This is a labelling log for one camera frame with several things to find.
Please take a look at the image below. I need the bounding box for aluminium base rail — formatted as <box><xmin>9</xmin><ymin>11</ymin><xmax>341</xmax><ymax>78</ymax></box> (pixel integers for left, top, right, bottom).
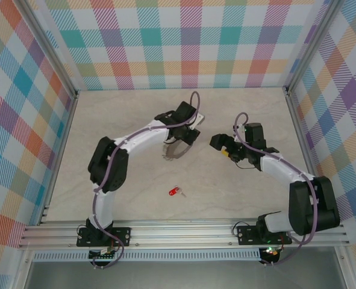
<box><xmin>17</xmin><ymin>217</ymin><xmax>352</xmax><ymax>250</ymax></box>

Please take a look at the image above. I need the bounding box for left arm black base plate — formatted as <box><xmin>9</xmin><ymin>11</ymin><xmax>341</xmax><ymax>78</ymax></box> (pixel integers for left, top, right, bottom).
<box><xmin>77</xmin><ymin>226</ymin><xmax>132</xmax><ymax>248</ymax></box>

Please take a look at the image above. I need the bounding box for aluminium corner post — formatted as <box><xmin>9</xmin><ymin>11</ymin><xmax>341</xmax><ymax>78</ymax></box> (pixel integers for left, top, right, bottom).
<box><xmin>16</xmin><ymin>0</ymin><xmax>80</xmax><ymax>99</ymax></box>
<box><xmin>283</xmin><ymin>0</ymin><xmax>346</xmax><ymax>96</ymax></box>

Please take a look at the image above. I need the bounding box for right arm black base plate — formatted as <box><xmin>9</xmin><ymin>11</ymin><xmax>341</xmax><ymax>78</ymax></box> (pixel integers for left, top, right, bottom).
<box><xmin>236</xmin><ymin>224</ymin><xmax>293</xmax><ymax>246</ymax></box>

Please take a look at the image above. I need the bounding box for white slotted cable duct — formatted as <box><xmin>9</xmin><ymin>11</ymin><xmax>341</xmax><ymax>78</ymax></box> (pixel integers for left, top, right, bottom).
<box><xmin>33</xmin><ymin>248</ymin><xmax>263</xmax><ymax>263</ymax></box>

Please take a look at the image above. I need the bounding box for red-capped key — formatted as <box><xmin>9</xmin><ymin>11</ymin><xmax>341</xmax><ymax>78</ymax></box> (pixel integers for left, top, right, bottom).
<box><xmin>167</xmin><ymin>186</ymin><xmax>187</xmax><ymax>199</ymax></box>

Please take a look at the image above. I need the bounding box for aluminium frame leg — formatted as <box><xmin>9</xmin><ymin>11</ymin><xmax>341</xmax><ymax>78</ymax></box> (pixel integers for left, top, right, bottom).
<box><xmin>336</xmin><ymin>245</ymin><xmax>356</xmax><ymax>289</ymax></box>
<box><xmin>13</xmin><ymin>248</ymin><xmax>36</xmax><ymax>289</ymax></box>

